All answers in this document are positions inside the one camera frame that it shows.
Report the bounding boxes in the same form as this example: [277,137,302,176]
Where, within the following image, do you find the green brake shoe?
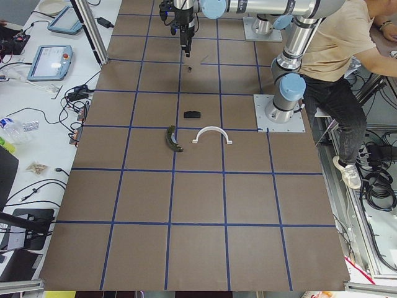
[165,125,184,153]

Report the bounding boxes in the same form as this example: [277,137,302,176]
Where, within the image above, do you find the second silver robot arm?
[251,14,293,35]

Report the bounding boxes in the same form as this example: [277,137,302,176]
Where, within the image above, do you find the teach pendant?
[47,6,82,35]
[27,45,73,82]

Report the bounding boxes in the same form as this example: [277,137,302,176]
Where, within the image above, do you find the black power adapter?
[96,17,114,29]

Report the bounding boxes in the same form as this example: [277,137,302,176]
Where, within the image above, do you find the brown paper mat blue grid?
[40,1,349,291]

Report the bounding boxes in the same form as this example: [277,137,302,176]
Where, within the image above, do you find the teach pendant far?
[47,6,82,35]

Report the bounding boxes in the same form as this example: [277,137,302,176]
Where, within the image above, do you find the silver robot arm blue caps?
[159,0,343,124]

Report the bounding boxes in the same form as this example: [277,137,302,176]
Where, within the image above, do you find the teach pendant near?
[27,45,73,82]

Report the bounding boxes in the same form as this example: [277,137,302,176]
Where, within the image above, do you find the aluminium frame post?
[70,0,109,65]

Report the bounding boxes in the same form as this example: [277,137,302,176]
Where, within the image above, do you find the bundle of black cables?
[359,130,397,212]

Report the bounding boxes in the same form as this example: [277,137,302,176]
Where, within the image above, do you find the small bag of parts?
[25,162,48,175]

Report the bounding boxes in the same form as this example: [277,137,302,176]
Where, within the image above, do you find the black monitor stand base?
[1,209,55,251]

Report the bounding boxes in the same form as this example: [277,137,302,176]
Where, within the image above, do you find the white curved plastic bracket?
[192,125,233,145]

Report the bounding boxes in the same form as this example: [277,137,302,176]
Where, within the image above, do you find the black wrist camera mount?
[159,0,174,21]

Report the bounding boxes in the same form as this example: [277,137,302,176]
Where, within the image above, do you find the person in beige shirt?
[300,0,396,189]

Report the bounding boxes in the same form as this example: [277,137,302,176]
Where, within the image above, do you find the beige bowl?
[38,0,67,16]

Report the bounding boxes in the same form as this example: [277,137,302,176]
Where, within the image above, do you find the black brake pad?
[184,111,201,119]

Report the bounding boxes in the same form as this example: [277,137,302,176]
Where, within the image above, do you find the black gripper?
[172,7,195,58]

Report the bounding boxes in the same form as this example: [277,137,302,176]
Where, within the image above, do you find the plastic water bottle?
[1,117,32,145]

